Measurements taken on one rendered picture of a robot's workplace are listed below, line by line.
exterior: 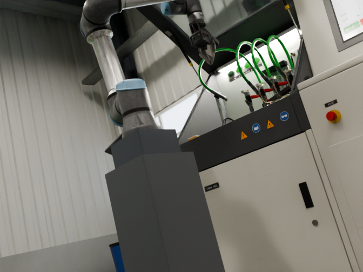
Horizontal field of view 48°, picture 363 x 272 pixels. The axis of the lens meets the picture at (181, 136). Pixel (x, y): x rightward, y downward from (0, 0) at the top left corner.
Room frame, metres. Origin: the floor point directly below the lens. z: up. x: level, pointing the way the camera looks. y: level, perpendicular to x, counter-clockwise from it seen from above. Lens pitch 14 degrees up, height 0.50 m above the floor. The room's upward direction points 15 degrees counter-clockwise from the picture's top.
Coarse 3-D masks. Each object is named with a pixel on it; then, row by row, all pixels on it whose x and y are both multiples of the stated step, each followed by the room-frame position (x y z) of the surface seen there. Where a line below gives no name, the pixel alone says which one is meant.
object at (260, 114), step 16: (288, 96) 1.62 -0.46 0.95; (256, 112) 1.71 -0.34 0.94; (272, 112) 1.67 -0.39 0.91; (288, 112) 1.63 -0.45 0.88; (224, 128) 1.82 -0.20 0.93; (240, 128) 1.77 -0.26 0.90; (272, 128) 1.68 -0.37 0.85; (288, 128) 1.64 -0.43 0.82; (192, 144) 1.94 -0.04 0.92; (208, 144) 1.89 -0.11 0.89; (224, 144) 1.83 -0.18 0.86; (240, 144) 1.79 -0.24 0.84; (256, 144) 1.74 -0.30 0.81; (208, 160) 1.90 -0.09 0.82; (224, 160) 1.85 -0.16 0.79
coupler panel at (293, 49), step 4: (292, 44) 2.10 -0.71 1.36; (296, 44) 2.09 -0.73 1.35; (288, 48) 2.12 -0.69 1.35; (292, 48) 2.11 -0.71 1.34; (296, 48) 2.09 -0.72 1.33; (288, 52) 2.12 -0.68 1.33; (292, 52) 2.09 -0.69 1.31; (296, 52) 2.10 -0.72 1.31; (292, 56) 2.11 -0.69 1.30; (296, 56) 2.10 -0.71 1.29; (296, 60) 2.11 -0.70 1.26
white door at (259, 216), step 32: (256, 160) 1.75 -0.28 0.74; (288, 160) 1.67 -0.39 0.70; (224, 192) 1.88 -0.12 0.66; (256, 192) 1.78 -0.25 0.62; (288, 192) 1.70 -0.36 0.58; (320, 192) 1.62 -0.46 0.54; (224, 224) 1.90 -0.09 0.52; (256, 224) 1.81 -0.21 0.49; (288, 224) 1.72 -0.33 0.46; (320, 224) 1.64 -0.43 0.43; (224, 256) 1.93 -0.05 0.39; (256, 256) 1.84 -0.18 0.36; (288, 256) 1.75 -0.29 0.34; (320, 256) 1.67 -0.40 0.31
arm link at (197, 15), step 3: (195, 12) 1.75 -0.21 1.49; (198, 12) 1.75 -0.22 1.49; (201, 12) 1.76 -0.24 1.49; (192, 15) 1.75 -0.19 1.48; (195, 15) 1.75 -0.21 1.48; (198, 15) 1.75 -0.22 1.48; (201, 15) 1.76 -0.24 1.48; (189, 18) 1.77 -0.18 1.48; (192, 18) 1.75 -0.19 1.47; (195, 18) 1.75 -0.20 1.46; (198, 18) 1.75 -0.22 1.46; (201, 18) 1.76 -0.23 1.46; (189, 21) 1.78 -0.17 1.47; (192, 21) 1.76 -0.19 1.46
